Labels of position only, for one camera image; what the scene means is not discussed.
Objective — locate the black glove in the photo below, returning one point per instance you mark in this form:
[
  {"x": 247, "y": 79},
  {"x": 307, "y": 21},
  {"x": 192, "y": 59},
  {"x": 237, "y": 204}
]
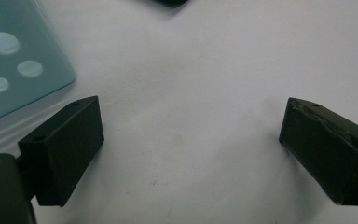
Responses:
[{"x": 171, "y": 2}]

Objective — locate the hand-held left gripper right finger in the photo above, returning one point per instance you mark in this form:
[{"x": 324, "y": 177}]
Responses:
[{"x": 326, "y": 152}]

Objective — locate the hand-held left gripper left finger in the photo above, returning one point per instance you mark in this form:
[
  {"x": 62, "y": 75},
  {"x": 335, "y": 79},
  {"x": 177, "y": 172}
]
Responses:
[{"x": 65, "y": 146}]

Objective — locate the light blue plastic basket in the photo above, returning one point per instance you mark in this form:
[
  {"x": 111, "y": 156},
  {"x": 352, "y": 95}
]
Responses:
[{"x": 51, "y": 43}]

